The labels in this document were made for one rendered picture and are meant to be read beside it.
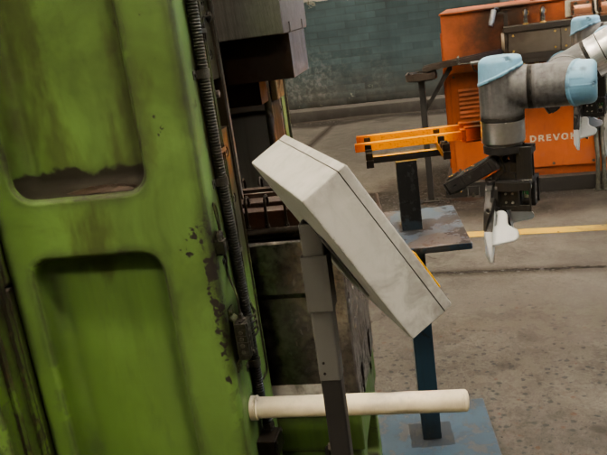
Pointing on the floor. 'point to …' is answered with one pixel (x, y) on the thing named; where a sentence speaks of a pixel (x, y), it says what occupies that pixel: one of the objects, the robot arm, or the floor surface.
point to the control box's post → (329, 358)
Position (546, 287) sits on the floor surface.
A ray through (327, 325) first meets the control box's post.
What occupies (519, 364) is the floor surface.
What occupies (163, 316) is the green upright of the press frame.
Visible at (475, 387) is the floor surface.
